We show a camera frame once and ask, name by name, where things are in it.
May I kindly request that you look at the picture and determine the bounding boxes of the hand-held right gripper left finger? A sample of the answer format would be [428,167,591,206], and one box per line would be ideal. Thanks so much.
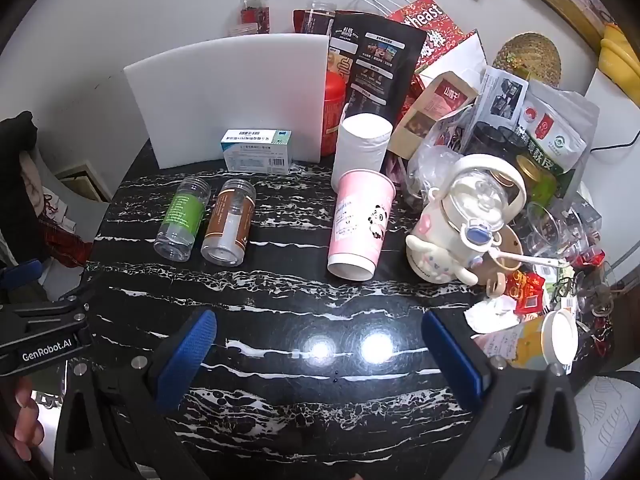
[52,309,218,480]

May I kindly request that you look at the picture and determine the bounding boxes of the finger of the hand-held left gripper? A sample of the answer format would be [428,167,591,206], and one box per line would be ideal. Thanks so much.
[0,259,42,292]

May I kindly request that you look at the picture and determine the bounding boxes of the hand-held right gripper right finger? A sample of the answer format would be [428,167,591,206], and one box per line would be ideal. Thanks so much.
[421,310,587,480]

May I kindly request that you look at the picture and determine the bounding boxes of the pink panda paper cup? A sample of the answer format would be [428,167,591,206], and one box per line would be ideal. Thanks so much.
[327,170,397,281]

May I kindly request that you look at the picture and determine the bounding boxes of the yellow cup white lid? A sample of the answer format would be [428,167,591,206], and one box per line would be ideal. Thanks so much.
[510,308,579,369]

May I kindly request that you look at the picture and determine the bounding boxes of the clear glass cup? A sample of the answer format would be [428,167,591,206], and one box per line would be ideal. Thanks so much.
[525,202,572,262]

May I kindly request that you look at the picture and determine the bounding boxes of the white paper cup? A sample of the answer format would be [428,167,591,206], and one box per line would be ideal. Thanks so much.
[331,112,394,192]

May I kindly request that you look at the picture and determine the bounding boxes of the person's left hand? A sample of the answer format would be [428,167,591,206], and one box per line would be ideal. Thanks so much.
[12,375,47,462]

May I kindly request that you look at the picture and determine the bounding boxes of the red plaid cloth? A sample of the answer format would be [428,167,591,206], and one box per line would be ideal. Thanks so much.
[36,185,102,267]

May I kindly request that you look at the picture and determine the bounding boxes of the crumpled white paper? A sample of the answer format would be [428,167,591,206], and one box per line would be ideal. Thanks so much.
[464,296,524,334]

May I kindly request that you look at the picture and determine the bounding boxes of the red snack packet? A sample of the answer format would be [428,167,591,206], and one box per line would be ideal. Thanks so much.
[504,270,547,312]

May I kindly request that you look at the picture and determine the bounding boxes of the dark cloth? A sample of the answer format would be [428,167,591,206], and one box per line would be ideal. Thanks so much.
[0,112,42,261]

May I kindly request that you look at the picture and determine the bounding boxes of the white spoon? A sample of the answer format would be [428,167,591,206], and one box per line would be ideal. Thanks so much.
[487,249,572,269]

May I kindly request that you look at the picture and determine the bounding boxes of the white cartoon bottle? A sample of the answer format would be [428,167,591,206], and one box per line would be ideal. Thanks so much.
[404,154,527,287]

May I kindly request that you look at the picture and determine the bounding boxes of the clear jar green label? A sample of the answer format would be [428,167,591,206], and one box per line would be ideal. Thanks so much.
[153,176,211,263]

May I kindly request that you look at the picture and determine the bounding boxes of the clear jar brown label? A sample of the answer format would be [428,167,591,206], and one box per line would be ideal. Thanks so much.
[200,178,257,266]

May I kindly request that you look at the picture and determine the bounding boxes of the white patterned cushion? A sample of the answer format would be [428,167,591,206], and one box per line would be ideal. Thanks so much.
[574,375,637,480]

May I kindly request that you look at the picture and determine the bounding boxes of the green jar gold lid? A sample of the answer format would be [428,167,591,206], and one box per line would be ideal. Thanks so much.
[515,155,557,204]

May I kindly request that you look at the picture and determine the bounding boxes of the clear plastic bag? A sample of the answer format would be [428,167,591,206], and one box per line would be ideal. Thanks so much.
[407,115,482,207]

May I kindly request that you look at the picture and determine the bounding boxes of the white teal medicine box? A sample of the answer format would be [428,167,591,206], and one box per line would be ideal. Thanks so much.
[220,128,294,175]

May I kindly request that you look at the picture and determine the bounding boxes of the black container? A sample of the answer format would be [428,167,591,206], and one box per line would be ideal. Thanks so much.
[469,122,532,159]

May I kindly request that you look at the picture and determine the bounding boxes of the silver pouch green label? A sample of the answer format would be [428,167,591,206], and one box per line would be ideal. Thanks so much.
[517,80,600,202]

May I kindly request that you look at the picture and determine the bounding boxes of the brown kraft snack bag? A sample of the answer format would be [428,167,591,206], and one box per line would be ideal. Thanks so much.
[387,71,482,162]

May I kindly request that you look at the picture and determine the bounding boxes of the white foam board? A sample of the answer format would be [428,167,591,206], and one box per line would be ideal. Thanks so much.
[123,33,331,171]

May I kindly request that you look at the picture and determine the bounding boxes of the black and white printed bag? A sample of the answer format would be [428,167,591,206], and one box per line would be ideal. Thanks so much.
[472,66,531,127]

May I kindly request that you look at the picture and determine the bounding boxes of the red canister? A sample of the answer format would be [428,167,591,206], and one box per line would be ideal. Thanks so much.
[320,72,349,158]

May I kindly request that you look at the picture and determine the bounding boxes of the black printed pouch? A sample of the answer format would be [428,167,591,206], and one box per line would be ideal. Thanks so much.
[327,10,429,133]

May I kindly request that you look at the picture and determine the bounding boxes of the woven straw hat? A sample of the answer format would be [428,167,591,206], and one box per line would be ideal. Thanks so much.
[492,32,562,87]

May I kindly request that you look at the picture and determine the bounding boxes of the red paper gift bag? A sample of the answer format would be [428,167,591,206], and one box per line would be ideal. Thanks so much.
[357,0,488,111]

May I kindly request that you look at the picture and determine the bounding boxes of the small clear plastic box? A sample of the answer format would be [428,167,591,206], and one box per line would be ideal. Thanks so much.
[239,0,271,37]

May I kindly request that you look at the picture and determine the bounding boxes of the yellow plastic object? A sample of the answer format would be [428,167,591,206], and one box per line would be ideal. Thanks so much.
[598,22,640,92]

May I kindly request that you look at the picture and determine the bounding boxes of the clear jar red contents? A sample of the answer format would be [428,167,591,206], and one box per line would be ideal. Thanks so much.
[292,1,337,39]

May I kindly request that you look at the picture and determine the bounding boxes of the black cable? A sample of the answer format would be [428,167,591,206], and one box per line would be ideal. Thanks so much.
[590,129,640,154]

